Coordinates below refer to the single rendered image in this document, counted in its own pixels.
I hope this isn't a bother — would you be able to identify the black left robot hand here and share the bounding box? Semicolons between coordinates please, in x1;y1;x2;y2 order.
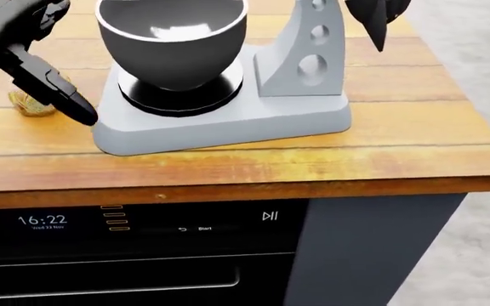
0;0;100;128

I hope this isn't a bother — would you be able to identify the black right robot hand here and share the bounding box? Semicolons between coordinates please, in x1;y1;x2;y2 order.
344;0;413;54

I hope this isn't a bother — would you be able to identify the golden brown bread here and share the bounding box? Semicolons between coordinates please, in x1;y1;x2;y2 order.
7;75;72;118

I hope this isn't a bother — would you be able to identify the steel mixer bowl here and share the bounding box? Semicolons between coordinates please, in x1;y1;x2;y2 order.
94;0;248;92

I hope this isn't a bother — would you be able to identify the grey stand mixer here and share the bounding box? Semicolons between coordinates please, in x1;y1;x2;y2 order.
92;0;352;157

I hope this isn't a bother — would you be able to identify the black built-in oven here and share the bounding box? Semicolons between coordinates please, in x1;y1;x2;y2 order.
0;196;312;306

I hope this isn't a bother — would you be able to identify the dark grey counter cabinet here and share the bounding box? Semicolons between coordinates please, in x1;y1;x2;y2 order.
282;191;470;306

